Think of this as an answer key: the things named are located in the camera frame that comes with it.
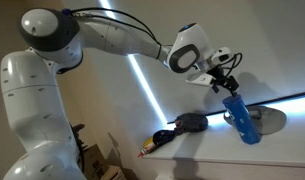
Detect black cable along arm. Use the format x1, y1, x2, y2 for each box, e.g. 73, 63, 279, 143
63, 7, 173, 61

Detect white glue bottle orange tip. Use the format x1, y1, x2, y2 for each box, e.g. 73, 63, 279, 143
137, 141, 157, 159

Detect grey plate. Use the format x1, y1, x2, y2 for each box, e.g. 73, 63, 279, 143
224, 105, 288, 136

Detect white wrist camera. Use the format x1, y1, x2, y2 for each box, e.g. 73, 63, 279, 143
211, 46, 234, 65

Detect dark blue crumpled cloth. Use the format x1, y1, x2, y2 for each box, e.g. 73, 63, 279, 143
174, 112, 209, 135

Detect black stand behind robot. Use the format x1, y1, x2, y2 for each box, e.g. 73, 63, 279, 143
70, 123, 89, 168

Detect small brown cardboard boxes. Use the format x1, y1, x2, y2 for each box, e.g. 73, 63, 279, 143
81, 143, 126, 180

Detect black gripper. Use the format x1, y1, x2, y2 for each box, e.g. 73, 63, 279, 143
206, 65, 240, 98

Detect blue cup with white print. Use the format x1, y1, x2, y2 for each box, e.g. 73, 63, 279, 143
222, 94, 262, 146

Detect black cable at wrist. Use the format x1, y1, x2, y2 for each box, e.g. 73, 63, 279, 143
221, 52, 244, 80

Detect white LED light strip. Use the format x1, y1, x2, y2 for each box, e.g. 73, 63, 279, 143
99, 0, 169, 126

